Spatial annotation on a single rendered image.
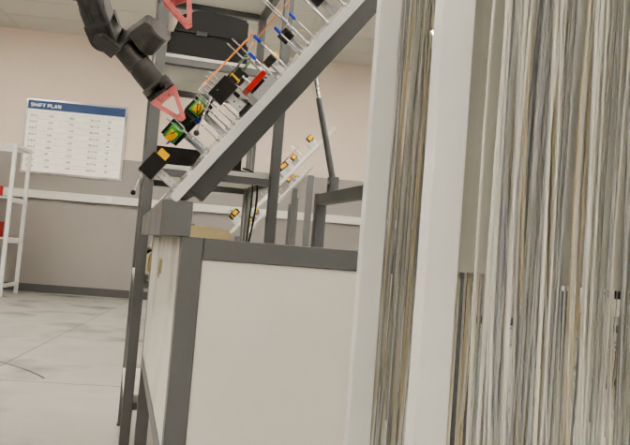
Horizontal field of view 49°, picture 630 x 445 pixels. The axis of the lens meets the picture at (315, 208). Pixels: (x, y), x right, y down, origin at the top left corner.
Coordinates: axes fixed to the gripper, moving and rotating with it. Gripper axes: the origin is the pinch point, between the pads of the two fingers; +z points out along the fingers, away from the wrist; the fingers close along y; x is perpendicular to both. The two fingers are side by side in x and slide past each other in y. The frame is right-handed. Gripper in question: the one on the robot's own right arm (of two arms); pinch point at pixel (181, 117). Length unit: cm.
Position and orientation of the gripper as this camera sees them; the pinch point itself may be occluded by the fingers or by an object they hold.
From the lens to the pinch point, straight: 163.6
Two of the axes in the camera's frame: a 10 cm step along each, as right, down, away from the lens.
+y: -1.5, -0.9, 9.8
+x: -7.8, 6.2, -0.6
